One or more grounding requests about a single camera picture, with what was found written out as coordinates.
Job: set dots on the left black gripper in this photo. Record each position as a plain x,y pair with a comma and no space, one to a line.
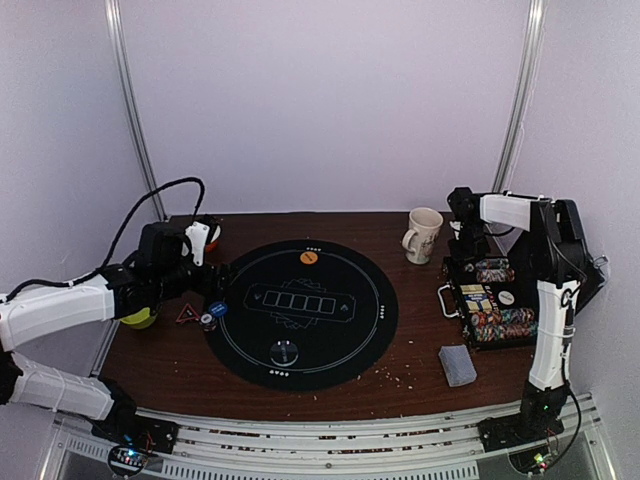
205,284

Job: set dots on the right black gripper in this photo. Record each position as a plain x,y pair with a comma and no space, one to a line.
467,245

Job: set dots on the cream ceramic mug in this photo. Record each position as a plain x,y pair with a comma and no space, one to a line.
418,242

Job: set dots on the blue small blind button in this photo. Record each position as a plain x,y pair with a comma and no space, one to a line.
218,309

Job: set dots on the grey card deck box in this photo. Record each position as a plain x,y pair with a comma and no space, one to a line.
457,365

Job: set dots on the clear black dealer button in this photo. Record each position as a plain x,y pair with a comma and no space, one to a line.
284,353

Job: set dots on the orange big blind button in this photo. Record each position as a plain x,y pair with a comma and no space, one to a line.
309,257

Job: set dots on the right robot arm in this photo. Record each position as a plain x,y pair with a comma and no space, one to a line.
557,258

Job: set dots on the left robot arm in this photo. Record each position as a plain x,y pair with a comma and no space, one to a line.
129,295

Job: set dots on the red black triangle token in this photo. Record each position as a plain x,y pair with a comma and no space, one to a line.
187,314

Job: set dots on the orange white bowl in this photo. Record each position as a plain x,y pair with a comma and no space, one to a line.
213,234

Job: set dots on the lime green bowl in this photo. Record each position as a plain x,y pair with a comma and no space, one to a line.
142,319

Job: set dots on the black poker chip case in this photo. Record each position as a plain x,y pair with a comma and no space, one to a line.
495,298

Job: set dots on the round black poker mat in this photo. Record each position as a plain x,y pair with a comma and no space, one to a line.
341,312

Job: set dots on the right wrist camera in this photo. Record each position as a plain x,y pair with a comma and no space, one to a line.
465,205

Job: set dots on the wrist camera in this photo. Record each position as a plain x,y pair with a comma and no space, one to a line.
194,247
465,205

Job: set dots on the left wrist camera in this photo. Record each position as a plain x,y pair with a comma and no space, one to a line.
194,247

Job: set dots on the right aluminium frame post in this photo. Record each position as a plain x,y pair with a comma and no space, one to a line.
523,92

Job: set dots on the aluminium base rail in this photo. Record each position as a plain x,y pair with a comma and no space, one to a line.
437,446

